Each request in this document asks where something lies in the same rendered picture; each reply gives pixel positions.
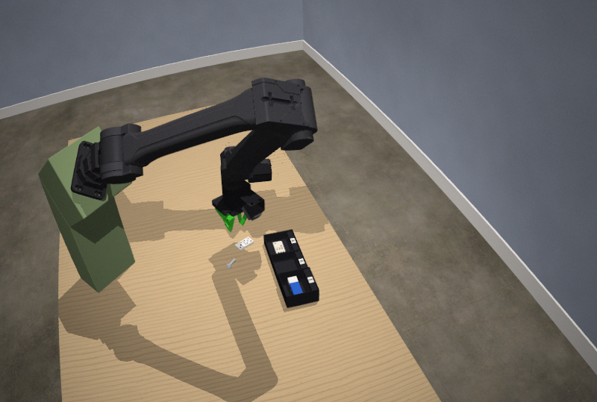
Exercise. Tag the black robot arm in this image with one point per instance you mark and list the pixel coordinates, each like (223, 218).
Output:
(291, 117)

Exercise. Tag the black rack of bins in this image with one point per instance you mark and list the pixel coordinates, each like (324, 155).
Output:
(288, 264)

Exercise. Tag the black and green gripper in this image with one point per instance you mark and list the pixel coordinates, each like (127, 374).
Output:
(228, 215)

